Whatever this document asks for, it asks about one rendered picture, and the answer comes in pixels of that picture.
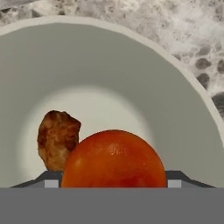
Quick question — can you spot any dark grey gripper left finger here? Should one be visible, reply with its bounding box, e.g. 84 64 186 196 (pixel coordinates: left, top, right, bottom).
10 170 64 189

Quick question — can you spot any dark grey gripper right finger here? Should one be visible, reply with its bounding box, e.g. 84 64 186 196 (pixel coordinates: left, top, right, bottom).
164 170 216 189

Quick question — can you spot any red tomato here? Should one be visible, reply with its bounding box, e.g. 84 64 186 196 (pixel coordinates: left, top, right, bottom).
60 129 168 189

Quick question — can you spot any brown chicken drumstick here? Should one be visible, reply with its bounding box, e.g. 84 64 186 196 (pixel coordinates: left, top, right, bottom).
37 109 82 172

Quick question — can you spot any white bowl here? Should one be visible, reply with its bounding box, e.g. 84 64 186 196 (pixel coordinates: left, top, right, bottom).
0 15 224 189

